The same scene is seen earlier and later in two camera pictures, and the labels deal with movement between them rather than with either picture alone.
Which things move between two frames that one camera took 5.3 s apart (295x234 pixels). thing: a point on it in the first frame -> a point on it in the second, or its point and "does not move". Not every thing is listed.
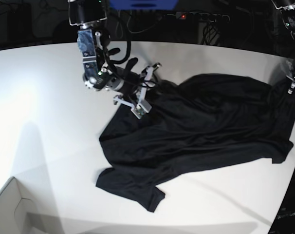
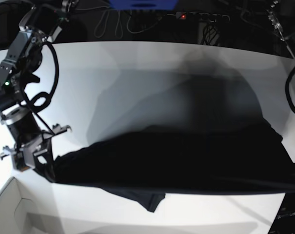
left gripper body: x=134 y=97 -> x=36 y=153
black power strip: x=202 y=16 does not move
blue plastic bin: x=144 y=5 does not move
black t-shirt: x=205 y=121 -> x=247 y=155
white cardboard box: x=12 y=214 does not move
